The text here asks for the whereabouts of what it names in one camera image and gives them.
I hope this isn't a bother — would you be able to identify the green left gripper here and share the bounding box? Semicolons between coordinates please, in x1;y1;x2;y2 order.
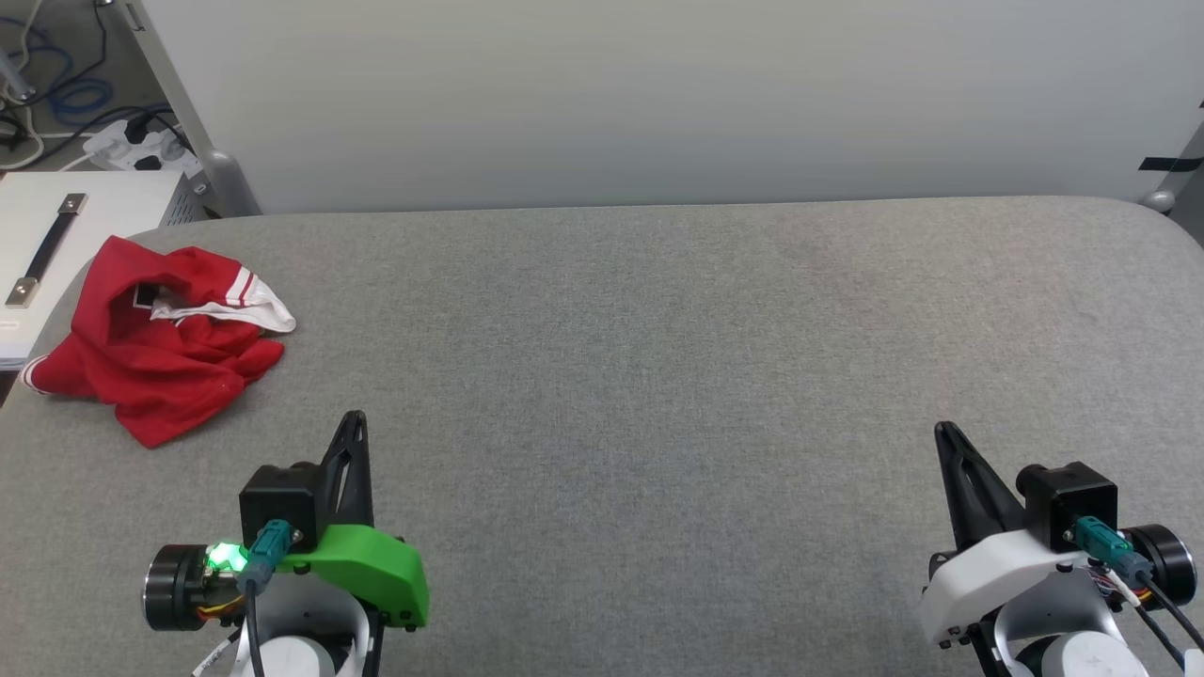
143;411;431;633

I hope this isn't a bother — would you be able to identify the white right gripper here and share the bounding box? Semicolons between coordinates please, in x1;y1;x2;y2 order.
917;421;1197;650

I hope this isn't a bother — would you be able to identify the red and white basketball jersey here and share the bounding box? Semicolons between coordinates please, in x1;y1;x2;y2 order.
21;235;297;449

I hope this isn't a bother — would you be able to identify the white equipment case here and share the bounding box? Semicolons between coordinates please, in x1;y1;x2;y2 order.
0;171;203;372

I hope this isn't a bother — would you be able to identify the teal left camera connector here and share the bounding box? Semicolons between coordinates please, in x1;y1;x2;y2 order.
240;519;294;589

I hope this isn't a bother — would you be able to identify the teal camera connector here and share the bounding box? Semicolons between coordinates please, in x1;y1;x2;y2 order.
1072;515;1153;582
240;519;294;589

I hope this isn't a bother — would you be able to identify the teal right camera connector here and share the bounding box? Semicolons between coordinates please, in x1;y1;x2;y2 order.
1072;515;1153;582

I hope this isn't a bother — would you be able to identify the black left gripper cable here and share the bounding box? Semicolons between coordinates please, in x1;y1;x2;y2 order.
240;575;271;677

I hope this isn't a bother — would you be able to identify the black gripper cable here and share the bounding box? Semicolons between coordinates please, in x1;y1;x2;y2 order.
240;575;271;677
1133;572;1204;664

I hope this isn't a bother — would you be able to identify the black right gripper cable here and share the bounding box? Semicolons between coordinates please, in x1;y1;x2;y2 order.
1133;572;1204;664

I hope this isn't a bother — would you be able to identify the grey slanted frame leg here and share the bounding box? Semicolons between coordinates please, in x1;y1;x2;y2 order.
1138;99;1204;213

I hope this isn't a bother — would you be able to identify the black case handle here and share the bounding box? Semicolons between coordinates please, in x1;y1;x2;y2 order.
5;193;88;309

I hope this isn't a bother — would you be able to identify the grey metal frame leg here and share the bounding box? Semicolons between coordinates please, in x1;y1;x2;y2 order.
122;0;262;219

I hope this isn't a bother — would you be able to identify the blue coiled cable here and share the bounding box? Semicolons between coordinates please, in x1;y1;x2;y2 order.
47;19;116;128

